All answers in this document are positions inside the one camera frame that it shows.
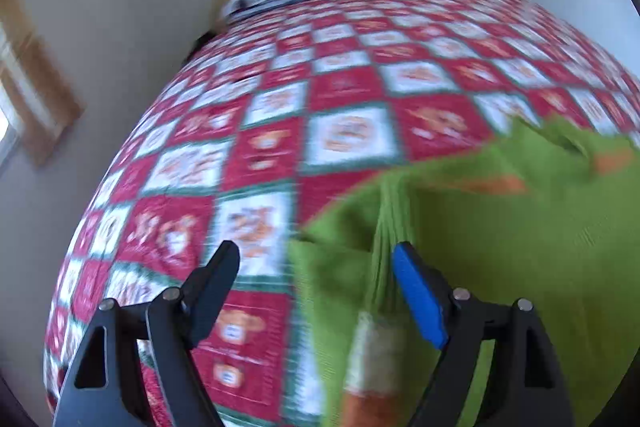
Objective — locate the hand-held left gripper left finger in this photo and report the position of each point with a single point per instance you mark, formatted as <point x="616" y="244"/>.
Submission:
<point x="210" y="302"/>

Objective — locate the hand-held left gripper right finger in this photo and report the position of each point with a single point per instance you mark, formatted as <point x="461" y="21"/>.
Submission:
<point x="417" y="297"/>

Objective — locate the green orange striped knit sweater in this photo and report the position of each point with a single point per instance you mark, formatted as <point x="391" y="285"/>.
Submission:
<point x="500" y="247"/>

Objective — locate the red checked printed blanket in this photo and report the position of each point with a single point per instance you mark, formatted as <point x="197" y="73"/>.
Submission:
<point x="350" y="82"/>

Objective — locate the sliding glass window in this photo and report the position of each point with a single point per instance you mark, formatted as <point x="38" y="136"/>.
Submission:
<point x="6" y="132"/>

